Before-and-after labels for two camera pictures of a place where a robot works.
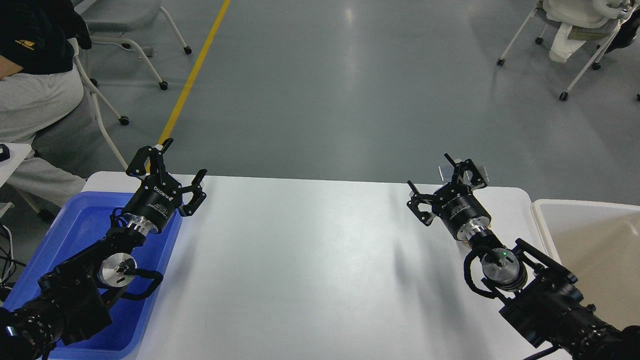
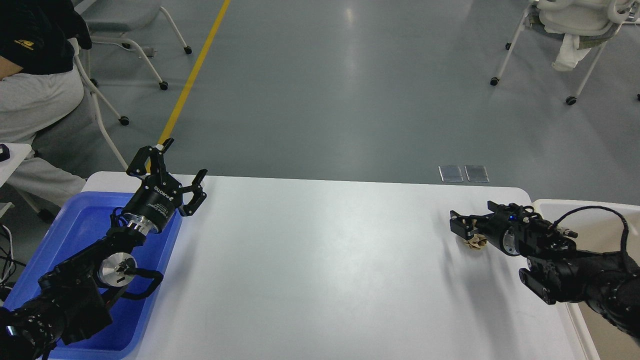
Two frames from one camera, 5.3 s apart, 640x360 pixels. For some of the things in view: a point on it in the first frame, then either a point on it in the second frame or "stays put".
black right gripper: x=461 y=210 -> x=502 y=229
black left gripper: x=153 y=205 stays put
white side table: x=18 y=151 stays put
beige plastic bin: x=599 y=243 stays put
